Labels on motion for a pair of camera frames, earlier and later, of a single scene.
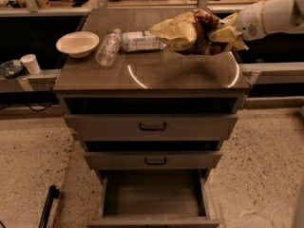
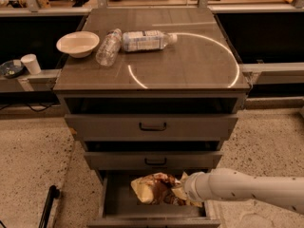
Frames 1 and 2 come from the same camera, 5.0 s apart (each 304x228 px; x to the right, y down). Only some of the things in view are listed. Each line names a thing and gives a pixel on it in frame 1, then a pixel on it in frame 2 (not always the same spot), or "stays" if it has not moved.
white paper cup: (30, 62) stays
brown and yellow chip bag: (190, 33) -> (163, 189)
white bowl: (78, 44) stays
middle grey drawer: (153, 161) stays
